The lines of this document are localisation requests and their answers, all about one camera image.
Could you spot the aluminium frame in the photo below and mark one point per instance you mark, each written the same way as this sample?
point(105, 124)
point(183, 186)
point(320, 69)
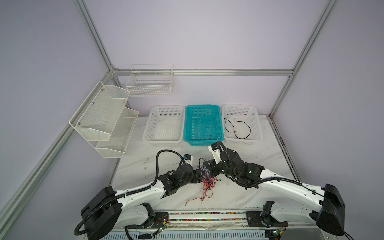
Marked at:
point(22, 197)

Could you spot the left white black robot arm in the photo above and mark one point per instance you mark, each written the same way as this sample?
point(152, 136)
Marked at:
point(102, 212)

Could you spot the right white plastic basket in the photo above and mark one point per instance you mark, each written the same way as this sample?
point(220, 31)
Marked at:
point(241, 124)

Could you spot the upper white mesh shelf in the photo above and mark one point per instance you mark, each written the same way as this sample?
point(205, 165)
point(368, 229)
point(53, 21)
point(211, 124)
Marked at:
point(96, 119)

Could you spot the white mesh shelf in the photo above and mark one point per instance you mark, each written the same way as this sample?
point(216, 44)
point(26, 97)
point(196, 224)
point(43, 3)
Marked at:
point(96, 119)
point(116, 146)

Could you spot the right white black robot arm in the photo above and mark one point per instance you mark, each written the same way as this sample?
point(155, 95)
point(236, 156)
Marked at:
point(323, 206)

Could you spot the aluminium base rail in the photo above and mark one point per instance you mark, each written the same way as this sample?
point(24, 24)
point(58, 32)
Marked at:
point(143, 223)

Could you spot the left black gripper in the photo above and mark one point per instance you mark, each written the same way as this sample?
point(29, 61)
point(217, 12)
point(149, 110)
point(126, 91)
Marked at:
point(197, 177)

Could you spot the white wire wall basket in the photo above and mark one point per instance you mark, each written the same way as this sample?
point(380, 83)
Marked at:
point(151, 81)

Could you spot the lower white mesh shelf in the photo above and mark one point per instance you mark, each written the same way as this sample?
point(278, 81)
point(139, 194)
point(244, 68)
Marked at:
point(116, 146)

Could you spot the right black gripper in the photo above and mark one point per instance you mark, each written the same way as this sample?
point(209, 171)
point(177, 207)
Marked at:
point(211, 165)

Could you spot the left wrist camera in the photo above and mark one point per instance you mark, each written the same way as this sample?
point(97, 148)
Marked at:
point(188, 159)

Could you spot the white plastic basket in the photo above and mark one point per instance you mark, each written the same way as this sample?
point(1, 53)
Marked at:
point(165, 125)
point(241, 124)

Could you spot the teal plastic basket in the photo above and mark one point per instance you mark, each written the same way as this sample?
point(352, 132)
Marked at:
point(203, 125)

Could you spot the left white plastic basket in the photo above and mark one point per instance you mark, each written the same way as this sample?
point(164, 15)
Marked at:
point(165, 125)

